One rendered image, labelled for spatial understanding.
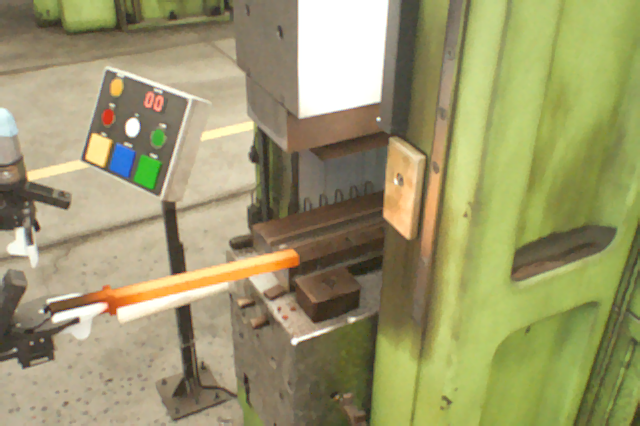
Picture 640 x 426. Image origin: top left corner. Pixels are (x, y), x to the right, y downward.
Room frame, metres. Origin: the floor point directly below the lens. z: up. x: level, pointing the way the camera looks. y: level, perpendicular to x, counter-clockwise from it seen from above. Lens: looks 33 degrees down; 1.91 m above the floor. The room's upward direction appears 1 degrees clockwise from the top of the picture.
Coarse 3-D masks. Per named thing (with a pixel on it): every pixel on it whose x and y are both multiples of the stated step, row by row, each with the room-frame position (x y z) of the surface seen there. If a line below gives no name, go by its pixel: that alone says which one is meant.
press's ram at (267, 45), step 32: (256, 0) 1.31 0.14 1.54; (288, 0) 1.19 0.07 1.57; (320, 0) 1.17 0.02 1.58; (352, 0) 1.20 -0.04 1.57; (384, 0) 1.24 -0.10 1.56; (256, 32) 1.31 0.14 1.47; (288, 32) 1.19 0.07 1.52; (320, 32) 1.17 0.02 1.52; (352, 32) 1.21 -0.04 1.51; (384, 32) 1.24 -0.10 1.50; (256, 64) 1.32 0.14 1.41; (288, 64) 1.19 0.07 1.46; (320, 64) 1.17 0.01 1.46; (352, 64) 1.21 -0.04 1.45; (288, 96) 1.19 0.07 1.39; (320, 96) 1.18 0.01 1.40; (352, 96) 1.21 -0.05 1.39
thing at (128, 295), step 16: (256, 256) 1.07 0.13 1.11; (272, 256) 1.07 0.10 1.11; (288, 256) 1.08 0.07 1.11; (192, 272) 1.00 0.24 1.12; (208, 272) 1.00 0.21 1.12; (224, 272) 1.01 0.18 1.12; (240, 272) 1.02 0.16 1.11; (256, 272) 1.04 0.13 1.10; (128, 288) 0.94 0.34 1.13; (144, 288) 0.94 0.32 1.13; (160, 288) 0.95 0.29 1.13; (176, 288) 0.96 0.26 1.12; (192, 288) 0.97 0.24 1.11; (64, 304) 0.88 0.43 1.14; (80, 304) 0.88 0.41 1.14; (112, 304) 0.90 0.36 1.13; (128, 304) 0.92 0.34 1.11
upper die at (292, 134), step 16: (256, 96) 1.32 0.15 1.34; (272, 96) 1.26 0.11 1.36; (256, 112) 1.32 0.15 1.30; (272, 112) 1.25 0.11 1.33; (288, 112) 1.20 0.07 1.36; (336, 112) 1.25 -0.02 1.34; (352, 112) 1.27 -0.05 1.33; (368, 112) 1.29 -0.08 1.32; (272, 128) 1.25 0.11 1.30; (288, 128) 1.20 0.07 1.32; (304, 128) 1.22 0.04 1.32; (320, 128) 1.23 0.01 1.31; (336, 128) 1.25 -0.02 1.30; (352, 128) 1.27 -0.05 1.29; (368, 128) 1.29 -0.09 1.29; (288, 144) 1.20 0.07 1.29; (304, 144) 1.22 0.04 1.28; (320, 144) 1.23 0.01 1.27
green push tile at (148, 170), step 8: (144, 160) 1.59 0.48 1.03; (152, 160) 1.57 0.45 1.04; (144, 168) 1.57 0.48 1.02; (152, 168) 1.56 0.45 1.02; (160, 168) 1.56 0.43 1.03; (136, 176) 1.57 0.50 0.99; (144, 176) 1.56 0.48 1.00; (152, 176) 1.55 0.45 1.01; (144, 184) 1.55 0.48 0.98; (152, 184) 1.54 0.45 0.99
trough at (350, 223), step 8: (360, 216) 1.39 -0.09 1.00; (368, 216) 1.41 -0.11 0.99; (376, 216) 1.41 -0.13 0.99; (336, 224) 1.36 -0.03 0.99; (344, 224) 1.37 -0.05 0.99; (352, 224) 1.38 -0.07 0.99; (360, 224) 1.38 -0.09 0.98; (304, 232) 1.32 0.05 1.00; (312, 232) 1.33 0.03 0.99; (320, 232) 1.34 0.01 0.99; (328, 232) 1.34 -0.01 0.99; (336, 232) 1.34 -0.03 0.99; (280, 240) 1.29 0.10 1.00; (288, 240) 1.30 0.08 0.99; (296, 240) 1.30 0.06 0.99; (304, 240) 1.30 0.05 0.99
